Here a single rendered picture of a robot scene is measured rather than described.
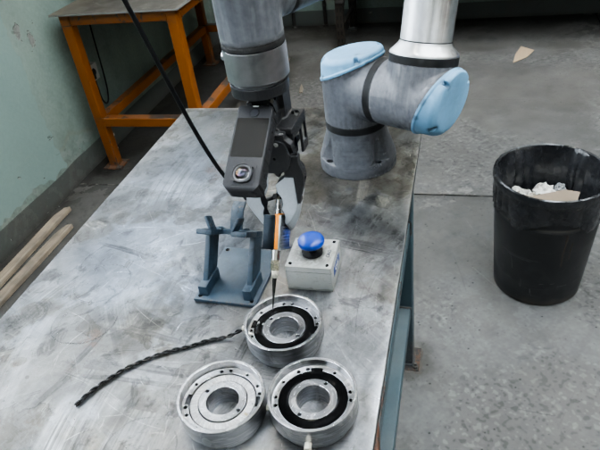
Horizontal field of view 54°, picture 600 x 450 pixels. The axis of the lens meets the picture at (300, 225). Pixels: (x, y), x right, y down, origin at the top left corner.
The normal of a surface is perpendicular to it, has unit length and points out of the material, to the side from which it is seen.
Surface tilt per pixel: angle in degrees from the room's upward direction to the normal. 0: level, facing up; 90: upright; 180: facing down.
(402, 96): 75
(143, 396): 0
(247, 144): 32
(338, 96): 90
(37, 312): 0
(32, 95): 90
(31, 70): 90
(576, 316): 0
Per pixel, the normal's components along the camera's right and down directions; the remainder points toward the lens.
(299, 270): -0.23, 0.59
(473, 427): -0.11, -0.81
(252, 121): -0.21, -0.37
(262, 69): 0.26, 0.55
